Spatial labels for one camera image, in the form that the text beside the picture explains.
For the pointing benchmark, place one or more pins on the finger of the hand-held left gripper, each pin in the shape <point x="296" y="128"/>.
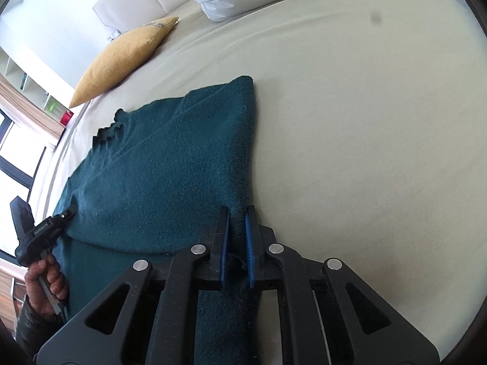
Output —
<point x="69" y="213"/>

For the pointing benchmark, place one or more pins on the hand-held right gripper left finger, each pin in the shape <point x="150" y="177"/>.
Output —
<point x="225" y="251"/>

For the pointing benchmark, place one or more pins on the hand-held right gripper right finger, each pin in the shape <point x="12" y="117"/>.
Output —
<point x="249" y="251"/>

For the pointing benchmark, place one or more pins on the teal knitted sweater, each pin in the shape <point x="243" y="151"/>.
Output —
<point x="171" y="167"/>

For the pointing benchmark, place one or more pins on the person's left forearm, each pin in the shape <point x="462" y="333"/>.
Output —
<point x="36" y="325"/>

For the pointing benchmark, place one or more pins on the person's left hand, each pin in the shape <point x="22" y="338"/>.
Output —
<point x="42" y="285"/>

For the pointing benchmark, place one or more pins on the brown curtain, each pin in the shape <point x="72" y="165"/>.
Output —
<point x="9" y="289"/>
<point x="26" y="110"/>

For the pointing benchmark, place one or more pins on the black framed window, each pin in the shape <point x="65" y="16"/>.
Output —
<point x="17" y="159"/>

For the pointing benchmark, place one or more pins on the red box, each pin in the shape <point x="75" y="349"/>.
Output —
<point x="67" y="118"/>

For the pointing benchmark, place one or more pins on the green container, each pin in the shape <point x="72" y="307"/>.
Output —
<point x="53" y="105"/>

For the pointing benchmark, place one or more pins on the yellow throw pillow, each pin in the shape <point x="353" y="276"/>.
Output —
<point x="118" y="62"/>

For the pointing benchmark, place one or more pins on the bed with cream sheet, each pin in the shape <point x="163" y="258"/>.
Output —
<point x="361" y="129"/>

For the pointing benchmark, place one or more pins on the white wall shelf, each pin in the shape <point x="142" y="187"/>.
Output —
<point x="36" y="91"/>

